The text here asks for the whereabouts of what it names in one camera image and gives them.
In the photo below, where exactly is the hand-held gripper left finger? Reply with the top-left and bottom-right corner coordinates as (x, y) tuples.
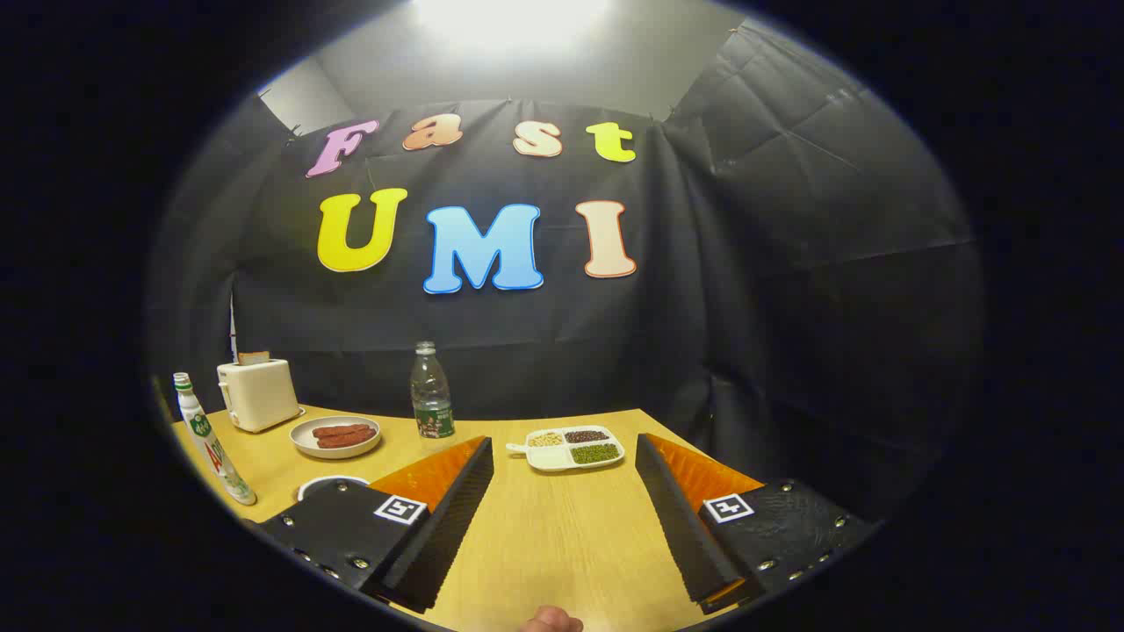
(250, 434), (495, 614)

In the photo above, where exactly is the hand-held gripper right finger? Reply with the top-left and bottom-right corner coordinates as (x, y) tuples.
(634, 433), (882, 615)

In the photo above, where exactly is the white cup wooden handle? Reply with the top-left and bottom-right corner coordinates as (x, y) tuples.
(297, 475), (371, 503)

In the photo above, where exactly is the white juice bottle green label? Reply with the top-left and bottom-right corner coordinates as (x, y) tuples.
(173, 372), (258, 506)

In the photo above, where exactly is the clear plastic water bottle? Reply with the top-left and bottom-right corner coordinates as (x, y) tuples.
(410, 341), (456, 440)

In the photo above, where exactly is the wooden table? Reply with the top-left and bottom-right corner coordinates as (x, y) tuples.
(167, 406), (774, 632)

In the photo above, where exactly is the white divided dish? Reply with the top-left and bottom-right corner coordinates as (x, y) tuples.
(506, 426), (626, 472)

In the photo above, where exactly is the red sausage meat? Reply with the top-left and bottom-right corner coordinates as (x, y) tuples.
(313, 424), (374, 449)

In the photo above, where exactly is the round white plate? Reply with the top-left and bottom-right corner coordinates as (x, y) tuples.
(290, 416), (383, 460)

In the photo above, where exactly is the black backdrop cloth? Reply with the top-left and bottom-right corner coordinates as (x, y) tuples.
(145, 18), (984, 528)

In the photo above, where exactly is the white toaster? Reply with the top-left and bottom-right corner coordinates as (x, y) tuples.
(217, 358), (304, 434)

